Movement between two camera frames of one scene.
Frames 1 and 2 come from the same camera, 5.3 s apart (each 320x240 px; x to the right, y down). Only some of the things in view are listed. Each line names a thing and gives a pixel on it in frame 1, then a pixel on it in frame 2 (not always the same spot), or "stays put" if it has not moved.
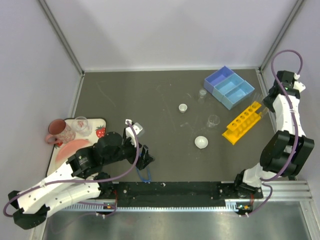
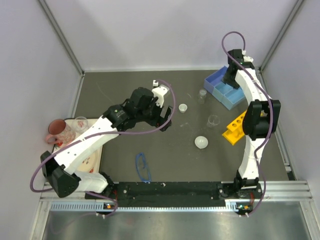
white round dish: (201, 142) stays put
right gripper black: (267, 101) to (233, 84)
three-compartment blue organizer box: (227, 87) stays put
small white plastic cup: (182, 107) stays put
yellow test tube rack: (238, 127) stays put
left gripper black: (145, 159) to (159, 121)
